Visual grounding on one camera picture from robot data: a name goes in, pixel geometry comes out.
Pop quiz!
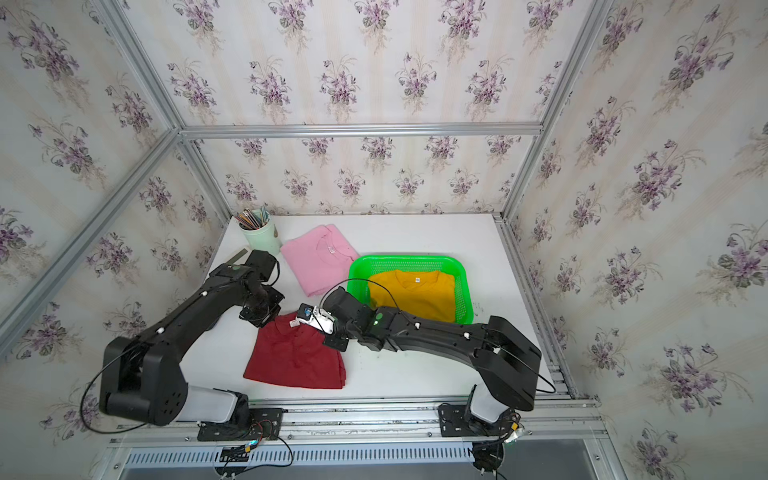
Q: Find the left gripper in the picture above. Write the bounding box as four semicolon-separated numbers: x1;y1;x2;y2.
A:
243;284;288;328

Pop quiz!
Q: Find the dark red t-shirt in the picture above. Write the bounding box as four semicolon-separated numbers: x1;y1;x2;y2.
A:
243;312;346;390

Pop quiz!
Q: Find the green plastic basket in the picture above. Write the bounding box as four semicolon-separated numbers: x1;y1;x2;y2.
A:
349;255;474;325

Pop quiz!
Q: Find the yellow t-shirt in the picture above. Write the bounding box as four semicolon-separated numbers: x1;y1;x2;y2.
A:
368;270;456;323

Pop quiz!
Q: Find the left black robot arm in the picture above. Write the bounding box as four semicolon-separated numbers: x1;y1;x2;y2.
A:
99;250;284;428

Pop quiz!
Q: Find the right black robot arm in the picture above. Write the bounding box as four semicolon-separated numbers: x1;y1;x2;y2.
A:
315;287;542;438

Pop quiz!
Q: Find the pink folded t-shirt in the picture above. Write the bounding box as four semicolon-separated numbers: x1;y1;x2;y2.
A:
281;224;359;297

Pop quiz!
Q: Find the pink calculator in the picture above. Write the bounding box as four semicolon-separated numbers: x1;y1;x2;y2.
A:
225;248;249;266

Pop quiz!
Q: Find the mint green pen cup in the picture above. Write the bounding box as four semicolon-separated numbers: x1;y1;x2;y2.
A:
240;216;282;257

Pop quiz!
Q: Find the coloured pencils bunch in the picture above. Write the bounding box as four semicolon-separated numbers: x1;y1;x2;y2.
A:
234;207;270;231

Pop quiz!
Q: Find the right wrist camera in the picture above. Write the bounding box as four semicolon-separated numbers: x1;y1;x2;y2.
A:
296;303;335;335

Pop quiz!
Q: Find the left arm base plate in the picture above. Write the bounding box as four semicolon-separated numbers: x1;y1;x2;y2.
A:
197;408;284;442

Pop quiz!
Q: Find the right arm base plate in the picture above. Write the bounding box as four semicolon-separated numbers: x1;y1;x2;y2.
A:
437;403;525;440

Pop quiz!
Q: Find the aluminium frame rail front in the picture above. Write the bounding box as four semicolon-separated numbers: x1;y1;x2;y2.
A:
107;400;610;448

